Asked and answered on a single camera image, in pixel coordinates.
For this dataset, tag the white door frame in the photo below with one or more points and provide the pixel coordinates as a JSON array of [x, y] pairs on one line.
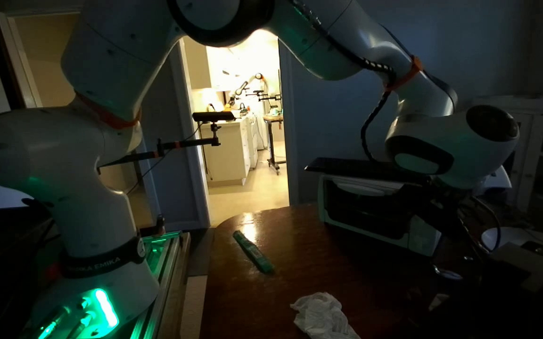
[[188, 138]]

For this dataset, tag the aluminium robot mounting platform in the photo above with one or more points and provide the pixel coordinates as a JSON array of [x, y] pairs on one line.
[[166, 264]]

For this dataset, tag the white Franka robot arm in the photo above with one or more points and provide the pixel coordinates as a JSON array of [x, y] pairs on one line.
[[64, 157]]

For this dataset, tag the black camera on stand arm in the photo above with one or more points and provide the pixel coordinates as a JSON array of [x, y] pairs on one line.
[[213, 117]]

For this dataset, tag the white kitchen counter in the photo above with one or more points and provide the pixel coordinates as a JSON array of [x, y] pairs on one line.
[[226, 157]]

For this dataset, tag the crumpled white tissue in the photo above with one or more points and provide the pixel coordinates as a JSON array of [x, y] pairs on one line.
[[320, 317]]

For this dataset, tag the black computer keyboard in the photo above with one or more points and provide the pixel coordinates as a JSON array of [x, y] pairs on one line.
[[352, 168]]

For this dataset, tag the white toaster oven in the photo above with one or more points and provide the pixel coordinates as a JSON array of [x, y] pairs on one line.
[[347, 189]]

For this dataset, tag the green marker pen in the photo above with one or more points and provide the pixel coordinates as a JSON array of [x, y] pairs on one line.
[[253, 253]]

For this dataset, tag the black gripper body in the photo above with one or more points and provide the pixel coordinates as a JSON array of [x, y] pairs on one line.
[[451, 204]]

